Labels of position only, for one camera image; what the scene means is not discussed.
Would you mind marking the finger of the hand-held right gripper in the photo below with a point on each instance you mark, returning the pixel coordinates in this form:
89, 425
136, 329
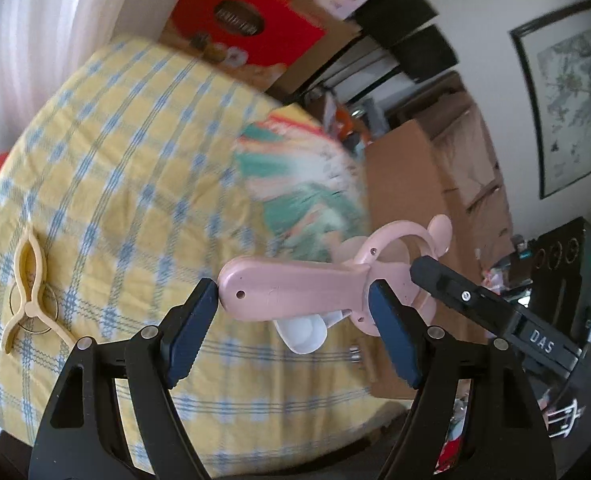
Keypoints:
455, 290

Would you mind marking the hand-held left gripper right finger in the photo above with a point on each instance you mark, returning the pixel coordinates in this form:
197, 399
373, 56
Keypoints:
393, 335

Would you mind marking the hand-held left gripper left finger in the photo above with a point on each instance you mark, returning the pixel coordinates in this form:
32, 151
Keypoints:
190, 330

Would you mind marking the pink handheld electric fan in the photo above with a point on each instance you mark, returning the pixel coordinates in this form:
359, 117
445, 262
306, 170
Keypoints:
295, 290

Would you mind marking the large cardboard box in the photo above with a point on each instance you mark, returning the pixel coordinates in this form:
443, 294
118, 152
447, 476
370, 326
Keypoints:
410, 185

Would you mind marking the black audio amplifier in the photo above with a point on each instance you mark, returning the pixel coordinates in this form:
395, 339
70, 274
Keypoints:
560, 270

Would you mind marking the yellow clothespin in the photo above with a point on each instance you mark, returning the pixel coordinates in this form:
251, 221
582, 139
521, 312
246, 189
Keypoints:
28, 280

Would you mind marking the painted open folding fan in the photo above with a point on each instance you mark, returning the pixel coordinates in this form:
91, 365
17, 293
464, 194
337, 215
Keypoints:
300, 190

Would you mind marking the yellow blue checked tablecloth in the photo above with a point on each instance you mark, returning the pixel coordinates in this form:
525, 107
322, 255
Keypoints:
125, 160

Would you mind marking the framed ink painting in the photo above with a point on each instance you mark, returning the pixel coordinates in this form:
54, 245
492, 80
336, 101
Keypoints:
565, 100

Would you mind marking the black speaker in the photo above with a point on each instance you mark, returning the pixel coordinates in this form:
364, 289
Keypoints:
425, 52
395, 10

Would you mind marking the red gift box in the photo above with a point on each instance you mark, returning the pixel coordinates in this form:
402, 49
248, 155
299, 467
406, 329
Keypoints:
275, 20

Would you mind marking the white sheer curtain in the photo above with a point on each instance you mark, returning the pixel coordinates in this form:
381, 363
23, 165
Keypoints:
50, 20

